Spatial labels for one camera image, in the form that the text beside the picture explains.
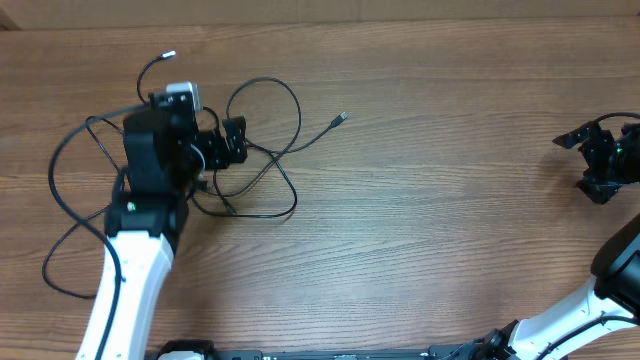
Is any black short USB cable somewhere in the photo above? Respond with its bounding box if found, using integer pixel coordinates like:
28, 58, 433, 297
41, 115, 126, 301

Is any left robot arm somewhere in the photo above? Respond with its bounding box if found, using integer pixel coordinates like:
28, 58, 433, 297
77, 109, 223, 359

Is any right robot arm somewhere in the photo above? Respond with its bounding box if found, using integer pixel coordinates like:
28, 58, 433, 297
467, 112, 639, 360

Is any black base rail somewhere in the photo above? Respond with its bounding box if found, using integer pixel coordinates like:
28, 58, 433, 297
143, 339, 480, 360

